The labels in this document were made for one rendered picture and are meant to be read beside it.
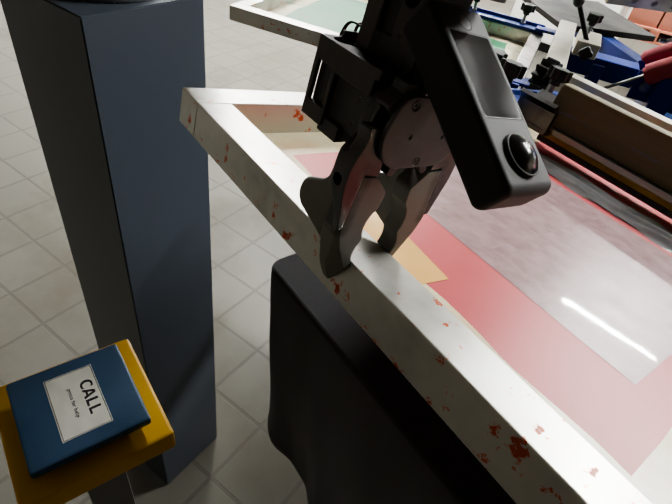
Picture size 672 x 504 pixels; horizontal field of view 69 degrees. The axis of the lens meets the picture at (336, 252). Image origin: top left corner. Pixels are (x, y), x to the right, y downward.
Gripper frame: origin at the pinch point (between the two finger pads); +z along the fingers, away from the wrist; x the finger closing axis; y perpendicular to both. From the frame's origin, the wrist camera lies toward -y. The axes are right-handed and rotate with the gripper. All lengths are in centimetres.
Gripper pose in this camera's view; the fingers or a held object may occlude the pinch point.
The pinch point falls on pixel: (362, 262)
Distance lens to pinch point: 36.7
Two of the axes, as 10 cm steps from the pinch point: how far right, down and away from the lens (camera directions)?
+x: -7.7, 1.7, -6.2
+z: -2.8, 7.8, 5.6
